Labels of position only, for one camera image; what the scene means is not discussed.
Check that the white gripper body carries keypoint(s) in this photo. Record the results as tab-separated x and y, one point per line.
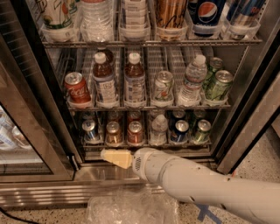
144	161

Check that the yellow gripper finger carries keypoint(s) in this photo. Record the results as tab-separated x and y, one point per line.
121	158

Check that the red coke can bottom shelf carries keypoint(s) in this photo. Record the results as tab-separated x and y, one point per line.
135	133

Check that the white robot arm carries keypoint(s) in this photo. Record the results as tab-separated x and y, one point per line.
191	182

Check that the orange-brown can bottom shelf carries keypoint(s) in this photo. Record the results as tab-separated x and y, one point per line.
113	133

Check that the clear water bottle bottom shelf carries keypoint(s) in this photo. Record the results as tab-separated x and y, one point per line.
158	130

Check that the clear water bottle shelf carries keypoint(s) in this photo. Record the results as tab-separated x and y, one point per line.
96	25
195	74
158	130

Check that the blue pepsi can bottom shelf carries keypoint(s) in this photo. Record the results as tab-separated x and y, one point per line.
179	130

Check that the blue pepsi can shelf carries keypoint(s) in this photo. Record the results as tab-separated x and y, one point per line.
205	15
179	130

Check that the blue can bottom left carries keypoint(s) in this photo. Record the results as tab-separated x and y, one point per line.
91	130

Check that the green can bottom shelf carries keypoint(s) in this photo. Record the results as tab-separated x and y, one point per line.
202	131

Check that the white green soda can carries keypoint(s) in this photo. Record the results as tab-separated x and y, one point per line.
162	88

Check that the red coca-cola can middle shelf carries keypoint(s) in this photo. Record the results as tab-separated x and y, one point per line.
77	87

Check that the clear water bottle middle shelf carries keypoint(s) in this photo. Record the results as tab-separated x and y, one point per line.
195	74

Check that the fridge glass door left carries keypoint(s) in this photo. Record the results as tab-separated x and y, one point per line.
45	159

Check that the stainless steel fridge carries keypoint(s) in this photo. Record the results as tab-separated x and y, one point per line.
252	105

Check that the green soda can front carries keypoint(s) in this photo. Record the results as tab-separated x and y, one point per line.
219	85

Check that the green soda can rear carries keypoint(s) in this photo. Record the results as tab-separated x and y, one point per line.
215	64

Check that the white bottle top shelf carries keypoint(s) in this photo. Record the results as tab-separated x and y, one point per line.
134	19

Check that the clear water bottle top shelf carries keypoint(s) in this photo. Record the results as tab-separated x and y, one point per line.
96	25

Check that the brown gold can top shelf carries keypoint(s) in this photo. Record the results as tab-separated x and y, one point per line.
170	16

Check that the blue pepsi can top shelf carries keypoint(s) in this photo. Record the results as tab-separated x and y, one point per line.
205	15

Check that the white green can top shelf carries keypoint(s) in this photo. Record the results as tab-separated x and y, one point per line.
55	14

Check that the blue silver can top shelf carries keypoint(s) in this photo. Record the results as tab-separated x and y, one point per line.
242	13

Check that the clear plastic bag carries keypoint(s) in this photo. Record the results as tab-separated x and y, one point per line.
132	207

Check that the blue tape cross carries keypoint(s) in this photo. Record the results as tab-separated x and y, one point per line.
205	212

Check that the brown tea bottle right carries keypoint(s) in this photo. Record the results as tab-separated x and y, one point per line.
134	79

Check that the brown tea bottle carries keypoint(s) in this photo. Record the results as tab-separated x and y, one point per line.
104	79
134	79

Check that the brown tea bottle left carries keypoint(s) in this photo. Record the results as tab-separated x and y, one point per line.
104	79

